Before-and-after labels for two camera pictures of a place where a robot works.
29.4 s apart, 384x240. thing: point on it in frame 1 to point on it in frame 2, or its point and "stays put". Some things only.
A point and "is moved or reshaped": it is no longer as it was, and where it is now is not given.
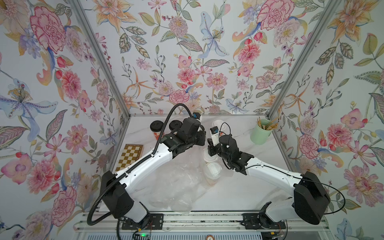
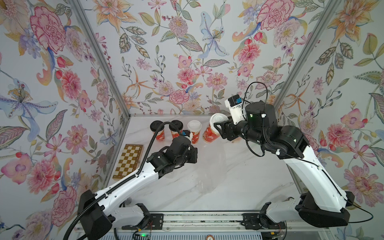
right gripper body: [218, 150] to [245, 131]
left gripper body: [198, 138] to [189, 156]
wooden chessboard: [131, 153] stays put
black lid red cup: [155, 126] stays put
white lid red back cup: [221, 125] is moved or reshaped
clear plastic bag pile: [176, 186] to [211, 167]
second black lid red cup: [175, 124] stays put
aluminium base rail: [114, 222] stays put
